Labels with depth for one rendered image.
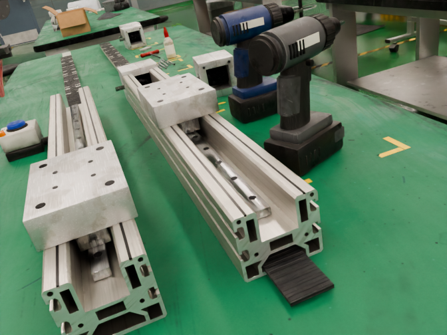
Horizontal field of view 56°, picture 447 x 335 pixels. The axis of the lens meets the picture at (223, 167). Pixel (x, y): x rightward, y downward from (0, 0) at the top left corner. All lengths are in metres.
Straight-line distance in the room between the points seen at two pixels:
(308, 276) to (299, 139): 0.24
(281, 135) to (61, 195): 0.34
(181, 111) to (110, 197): 0.29
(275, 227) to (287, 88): 0.23
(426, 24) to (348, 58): 0.60
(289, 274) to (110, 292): 0.19
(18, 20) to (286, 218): 11.86
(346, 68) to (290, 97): 2.24
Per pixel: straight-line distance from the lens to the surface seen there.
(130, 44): 2.11
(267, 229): 0.48
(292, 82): 0.63
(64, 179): 0.53
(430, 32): 3.24
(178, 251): 0.55
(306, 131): 0.65
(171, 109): 0.71
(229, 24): 0.84
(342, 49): 2.82
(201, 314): 0.46
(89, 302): 0.46
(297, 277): 0.46
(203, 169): 0.54
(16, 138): 1.04
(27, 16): 12.19
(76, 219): 0.47
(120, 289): 0.45
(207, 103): 0.72
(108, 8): 4.75
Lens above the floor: 1.10
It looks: 27 degrees down
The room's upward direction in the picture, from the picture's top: 12 degrees counter-clockwise
